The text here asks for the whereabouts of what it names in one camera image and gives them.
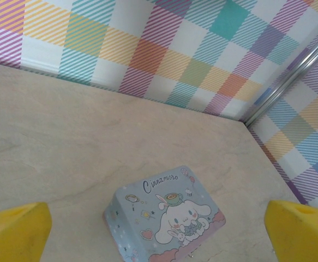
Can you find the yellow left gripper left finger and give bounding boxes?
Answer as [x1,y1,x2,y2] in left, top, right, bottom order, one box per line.
[0,201,53,262]

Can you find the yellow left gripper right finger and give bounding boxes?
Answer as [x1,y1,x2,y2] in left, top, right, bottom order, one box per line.
[265,199,318,262]

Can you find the aluminium frame post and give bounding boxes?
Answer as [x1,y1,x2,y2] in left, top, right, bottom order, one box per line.
[244,27,318,128]

